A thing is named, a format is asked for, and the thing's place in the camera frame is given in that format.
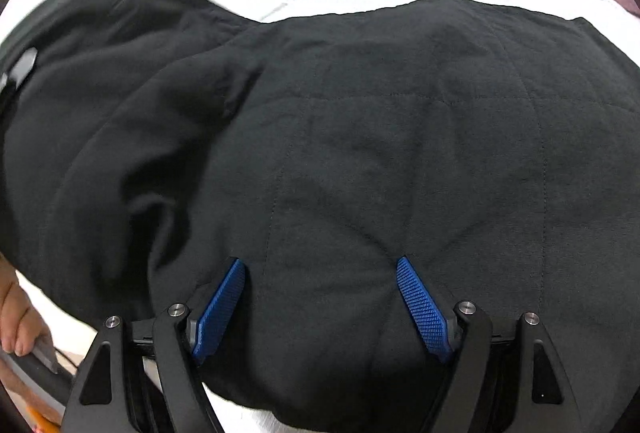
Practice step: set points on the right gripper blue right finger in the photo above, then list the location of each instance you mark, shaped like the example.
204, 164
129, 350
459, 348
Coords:
435, 321

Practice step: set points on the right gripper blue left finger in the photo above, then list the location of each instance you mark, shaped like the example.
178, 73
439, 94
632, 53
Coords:
211, 308

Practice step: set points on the large black garment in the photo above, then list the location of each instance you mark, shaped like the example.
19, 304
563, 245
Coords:
320, 193

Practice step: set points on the person's left hand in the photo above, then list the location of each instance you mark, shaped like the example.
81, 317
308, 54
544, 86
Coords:
21, 324

